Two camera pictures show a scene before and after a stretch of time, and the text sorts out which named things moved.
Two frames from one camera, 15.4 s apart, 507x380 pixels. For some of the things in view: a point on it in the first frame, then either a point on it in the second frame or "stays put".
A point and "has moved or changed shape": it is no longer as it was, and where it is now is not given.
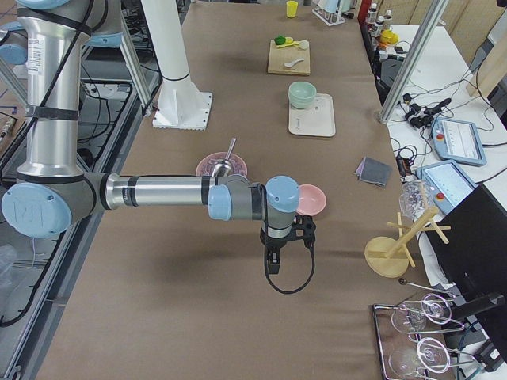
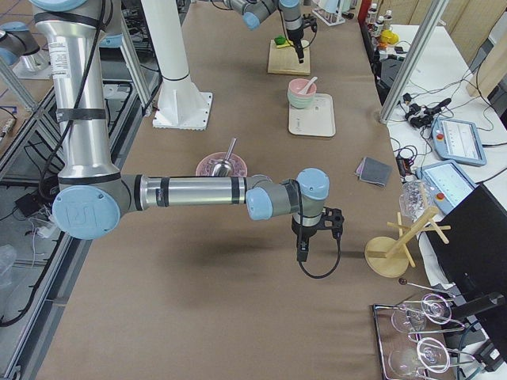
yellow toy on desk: (389, 36) stays put
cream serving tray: (318, 119) stays put
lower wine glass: (430, 354) stays put
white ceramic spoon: (291, 64) -> (305, 89)
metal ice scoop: (224, 169) stays put
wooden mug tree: (389, 256) stays put
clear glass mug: (415, 199) stays put
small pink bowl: (311, 199) has moved or changed shape
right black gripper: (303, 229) -> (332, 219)
